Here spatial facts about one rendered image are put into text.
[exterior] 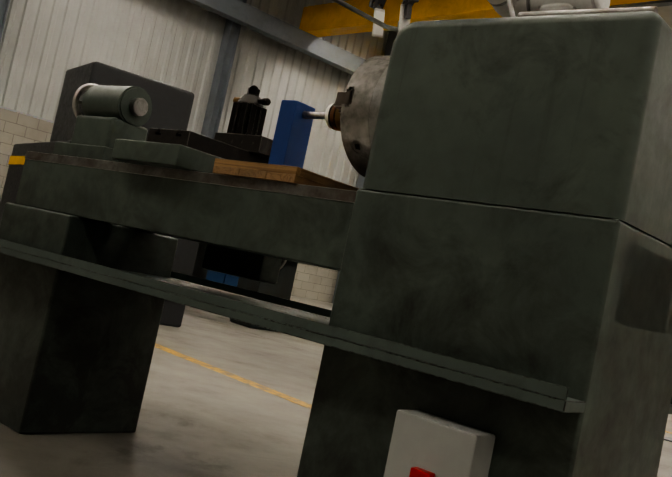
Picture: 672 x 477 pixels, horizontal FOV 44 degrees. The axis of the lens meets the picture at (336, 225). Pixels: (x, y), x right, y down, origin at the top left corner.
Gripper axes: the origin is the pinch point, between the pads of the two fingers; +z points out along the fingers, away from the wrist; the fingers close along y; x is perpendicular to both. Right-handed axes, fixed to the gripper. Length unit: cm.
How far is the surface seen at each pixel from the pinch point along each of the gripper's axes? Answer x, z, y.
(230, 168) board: -27, 39, -28
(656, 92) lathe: 8, 16, 72
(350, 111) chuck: -12.0, 22.1, 3.0
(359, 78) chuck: -9.6, 13.9, 2.2
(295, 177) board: -20.2, 38.9, -6.0
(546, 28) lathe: -2, 5, 52
